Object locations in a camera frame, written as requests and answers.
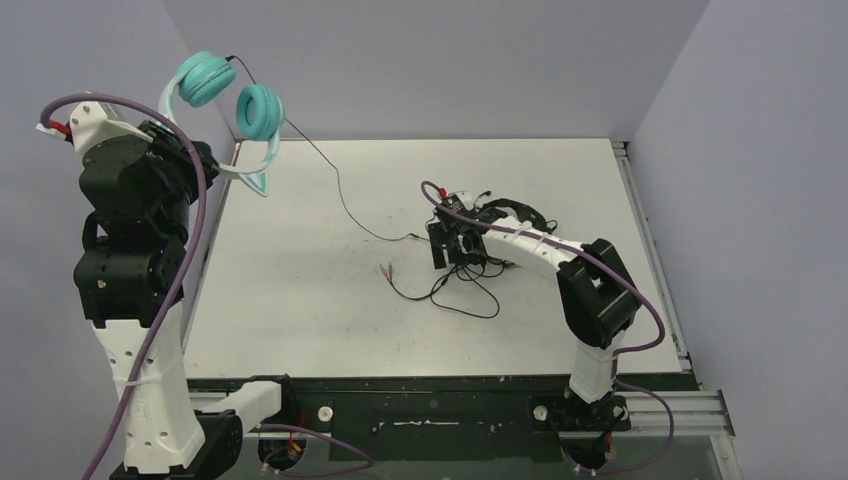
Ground black over-ear headset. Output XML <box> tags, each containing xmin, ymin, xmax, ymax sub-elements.
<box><xmin>474</xmin><ymin>191</ymin><xmax>559</xmax><ymax>234</ymax></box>

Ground black cable pink green plugs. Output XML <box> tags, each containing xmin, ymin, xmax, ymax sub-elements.
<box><xmin>380</xmin><ymin>257</ymin><xmax>517</xmax><ymax>320</ymax></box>

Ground teal cat ear headphones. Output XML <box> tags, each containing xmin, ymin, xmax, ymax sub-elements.
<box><xmin>158</xmin><ymin>51</ymin><xmax>286</xmax><ymax>197</ymax></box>

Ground thin black earbud cable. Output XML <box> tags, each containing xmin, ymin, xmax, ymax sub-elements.
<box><xmin>225</xmin><ymin>55</ymin><xmax>432</xmax><ymax>243</ymax></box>

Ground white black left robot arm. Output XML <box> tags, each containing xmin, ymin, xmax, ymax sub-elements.
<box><xmin>38</xmin><ymin>92</ymin><xmax>299</xmax><ymax>479</ymax></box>

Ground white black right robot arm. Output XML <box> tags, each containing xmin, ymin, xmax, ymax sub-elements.
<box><xmin>427</xmin><ymin>190</ymin><xmax>639</xmax><ymax>428</ymax></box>

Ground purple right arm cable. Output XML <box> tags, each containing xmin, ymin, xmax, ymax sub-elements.
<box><xmin>420</xmin><ymin>180</ymin><xmax>676</xmax><ymax>478</ymax></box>

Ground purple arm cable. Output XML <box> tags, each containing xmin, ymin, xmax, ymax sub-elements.
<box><xmin>39</xmin><ymin>92</ymin><xmax>374</xmax><ymax>480</ymax></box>
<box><xmin>420</xmin><ymin>180</ymin><xmax>676</xmax><ymax>478</ymax></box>

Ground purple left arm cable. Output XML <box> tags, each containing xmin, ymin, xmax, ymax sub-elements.
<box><xmin>39</xmin><ymin>92</ymin><xmax>374</xmax><ymax>480</ymax></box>

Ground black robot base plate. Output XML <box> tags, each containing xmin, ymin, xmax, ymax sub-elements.
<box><xmin>262</xmin><ymin>375</ymin><xmax>631</xmax><ymax>462</ymax></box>

